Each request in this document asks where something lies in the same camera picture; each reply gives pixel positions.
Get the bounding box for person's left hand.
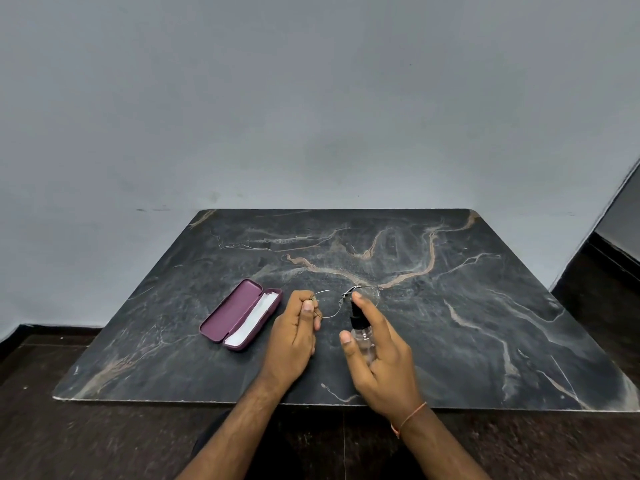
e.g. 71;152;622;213
259;289;323;393

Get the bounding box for orange thread bracelet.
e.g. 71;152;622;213
391;401;429;439

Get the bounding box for black skirting board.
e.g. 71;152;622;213
0;322;109;358
587;232;640;283

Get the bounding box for person's black trousers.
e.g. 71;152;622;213
192;409;426;480

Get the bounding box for person's right hand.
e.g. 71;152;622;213
339;291;426;423

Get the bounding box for maroon glasses case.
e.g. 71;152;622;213
198;279;284;351

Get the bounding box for metal-framed eyeglasses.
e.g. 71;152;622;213
307;283;383;321

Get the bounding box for clear spray bottle black cap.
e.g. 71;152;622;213
349;299;377;365

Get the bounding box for person's left forearm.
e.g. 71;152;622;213
175;377;291;480

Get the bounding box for white cleaning cloth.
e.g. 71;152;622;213
223;291;281;347

